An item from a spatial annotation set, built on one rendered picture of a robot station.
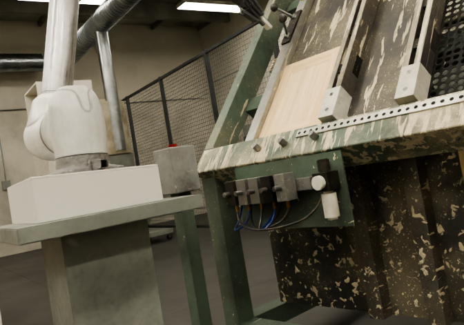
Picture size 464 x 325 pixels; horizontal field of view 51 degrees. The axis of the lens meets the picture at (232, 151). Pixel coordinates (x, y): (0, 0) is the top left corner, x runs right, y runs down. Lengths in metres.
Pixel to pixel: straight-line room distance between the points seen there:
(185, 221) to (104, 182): 0.62
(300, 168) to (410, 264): 0.51
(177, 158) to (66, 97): 0.56
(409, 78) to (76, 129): 0.98
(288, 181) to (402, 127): 0.40
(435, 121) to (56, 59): 1.20
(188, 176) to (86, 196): 0.64
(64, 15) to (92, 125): 0.49
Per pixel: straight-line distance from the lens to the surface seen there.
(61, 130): 1.49
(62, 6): 1.84
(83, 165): 1.46
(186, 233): 1.93
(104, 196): 1.38
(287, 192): 1.59
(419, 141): 1.45
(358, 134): 1.53
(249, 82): 2.31
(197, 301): 1.98
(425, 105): 1.46
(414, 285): 1.84
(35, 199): 1.33
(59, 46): 1.78
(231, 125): 2.18
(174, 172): 1.88
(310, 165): 1.64
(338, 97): 1.68
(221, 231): 2.06
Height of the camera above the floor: 0.80
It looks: 2 degrees up
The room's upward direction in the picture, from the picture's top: 10 degrees counter-clockwise
